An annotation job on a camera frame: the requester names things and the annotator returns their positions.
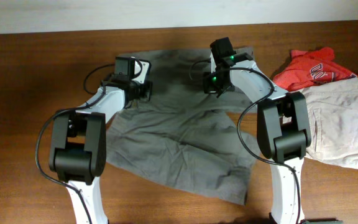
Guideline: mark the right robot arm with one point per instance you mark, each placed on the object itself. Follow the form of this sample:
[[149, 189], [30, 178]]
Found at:
[[283, 129]]

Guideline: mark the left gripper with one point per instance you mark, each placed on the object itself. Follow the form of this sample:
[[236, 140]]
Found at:
[[143, 94]]

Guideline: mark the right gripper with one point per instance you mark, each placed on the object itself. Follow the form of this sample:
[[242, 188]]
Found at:
[[209, 86]]

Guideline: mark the grey-green shorts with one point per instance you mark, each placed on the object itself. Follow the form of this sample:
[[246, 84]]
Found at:
[[182, 137]]

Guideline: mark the red t-shirt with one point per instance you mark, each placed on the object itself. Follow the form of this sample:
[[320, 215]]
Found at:
[[311, 68]]

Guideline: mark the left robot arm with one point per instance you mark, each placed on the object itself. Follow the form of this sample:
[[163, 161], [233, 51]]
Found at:
[[78, 146]]

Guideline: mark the beige shorts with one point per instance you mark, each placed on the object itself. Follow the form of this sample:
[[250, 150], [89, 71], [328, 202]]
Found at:
[[333, 116]]

